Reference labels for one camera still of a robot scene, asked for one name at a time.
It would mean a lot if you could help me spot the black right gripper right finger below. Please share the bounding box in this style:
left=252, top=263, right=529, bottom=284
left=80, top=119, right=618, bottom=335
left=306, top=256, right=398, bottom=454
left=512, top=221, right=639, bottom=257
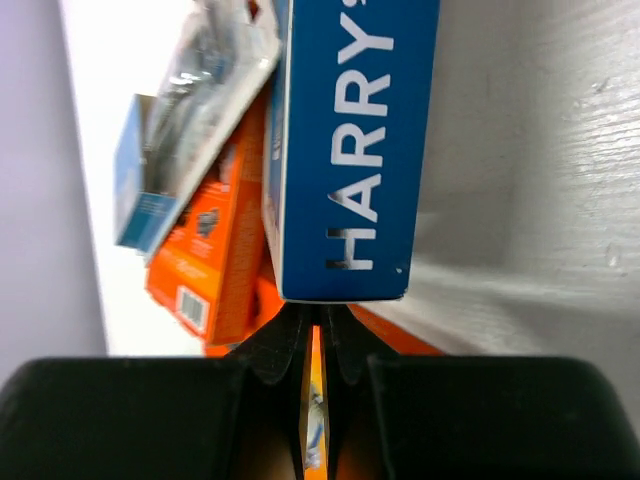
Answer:
left=321, top=305, right=639, bottom=479

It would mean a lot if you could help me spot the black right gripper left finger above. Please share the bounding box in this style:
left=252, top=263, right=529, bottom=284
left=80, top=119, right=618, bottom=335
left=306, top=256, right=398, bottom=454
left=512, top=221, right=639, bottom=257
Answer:
left=1, top=304, right=311, bottom=479

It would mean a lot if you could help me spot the blue Harry's razor box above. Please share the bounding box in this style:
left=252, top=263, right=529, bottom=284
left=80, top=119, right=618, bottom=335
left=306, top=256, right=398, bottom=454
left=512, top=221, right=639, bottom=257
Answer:
left=263, top=0, right=440, bottom=303

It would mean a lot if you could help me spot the clear blister razor pack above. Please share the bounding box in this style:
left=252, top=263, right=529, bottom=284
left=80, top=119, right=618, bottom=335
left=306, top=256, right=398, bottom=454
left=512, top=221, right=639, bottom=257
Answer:
left=113, top=1, right=281, bottom=258

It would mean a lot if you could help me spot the orange Gillette Fusion box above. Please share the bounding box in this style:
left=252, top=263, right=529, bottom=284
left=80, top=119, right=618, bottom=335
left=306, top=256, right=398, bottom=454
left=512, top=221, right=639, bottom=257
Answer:
left=299, top=326, right=328, bottom=479
left=194, top=256, right=443, bottom=357

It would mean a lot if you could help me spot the orange Gillette Styler box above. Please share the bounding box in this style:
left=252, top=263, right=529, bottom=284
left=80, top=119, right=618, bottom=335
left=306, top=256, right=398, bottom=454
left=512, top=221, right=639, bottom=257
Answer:
left=146, top=93, right=268, bottom=345

